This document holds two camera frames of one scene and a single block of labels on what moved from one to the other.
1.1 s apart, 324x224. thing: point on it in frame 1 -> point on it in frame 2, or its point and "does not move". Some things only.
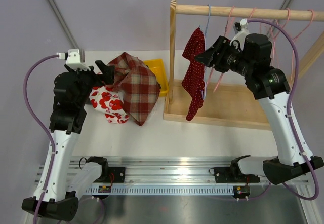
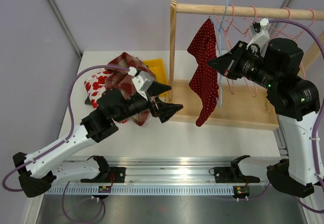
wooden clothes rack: x=228 y=103 does not move
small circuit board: x=105 y=189 does not move
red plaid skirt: x=138 y=87 does not move
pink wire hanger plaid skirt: x=222 y=74 -> x=231 y=23
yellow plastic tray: x=157 y=66 does not move
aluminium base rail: x=214 y=171 does not move
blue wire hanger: x=208 y=13 -> x=220 y=105
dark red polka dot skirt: x=194 y=81 -> x=204 y=78
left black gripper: x=107 y=71 -> x=164 y=111
